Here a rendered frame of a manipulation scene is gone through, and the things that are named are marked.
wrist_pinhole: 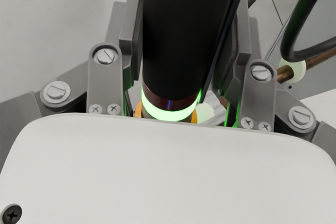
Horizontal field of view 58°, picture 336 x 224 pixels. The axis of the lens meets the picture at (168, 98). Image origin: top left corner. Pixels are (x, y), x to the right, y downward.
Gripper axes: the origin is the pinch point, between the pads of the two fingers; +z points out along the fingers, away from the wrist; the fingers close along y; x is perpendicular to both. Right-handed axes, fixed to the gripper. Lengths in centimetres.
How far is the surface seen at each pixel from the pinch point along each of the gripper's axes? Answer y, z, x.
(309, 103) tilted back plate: 31, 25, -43
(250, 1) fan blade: 12.3, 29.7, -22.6
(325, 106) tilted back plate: 33, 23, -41
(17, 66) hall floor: -99, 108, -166
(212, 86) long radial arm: 12, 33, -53
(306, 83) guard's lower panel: 71, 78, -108
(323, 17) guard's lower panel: 71, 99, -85
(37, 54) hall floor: -89, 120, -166
